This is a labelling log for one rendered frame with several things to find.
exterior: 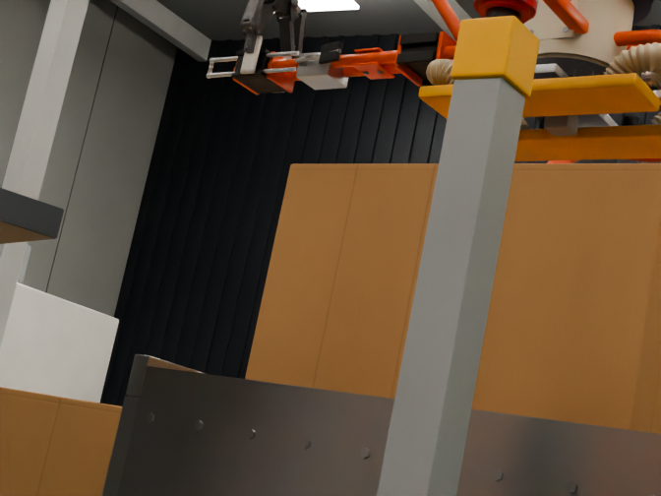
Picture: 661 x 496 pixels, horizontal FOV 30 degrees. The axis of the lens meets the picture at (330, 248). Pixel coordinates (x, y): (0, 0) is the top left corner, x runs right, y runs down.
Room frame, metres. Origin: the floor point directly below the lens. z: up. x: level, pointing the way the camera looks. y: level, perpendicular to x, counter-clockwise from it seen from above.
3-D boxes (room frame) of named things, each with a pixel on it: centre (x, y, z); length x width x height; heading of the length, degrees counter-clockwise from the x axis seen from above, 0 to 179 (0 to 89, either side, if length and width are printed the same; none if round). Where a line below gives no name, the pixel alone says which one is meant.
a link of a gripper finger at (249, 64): (2.08, 0.21, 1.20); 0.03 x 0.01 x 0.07; 53
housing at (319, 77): (2.05, 0.07, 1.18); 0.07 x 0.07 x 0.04; 54
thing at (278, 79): (2.13, 0.18, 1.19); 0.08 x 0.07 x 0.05; 54
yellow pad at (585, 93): (1.70, -0.25, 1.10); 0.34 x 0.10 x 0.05; 54
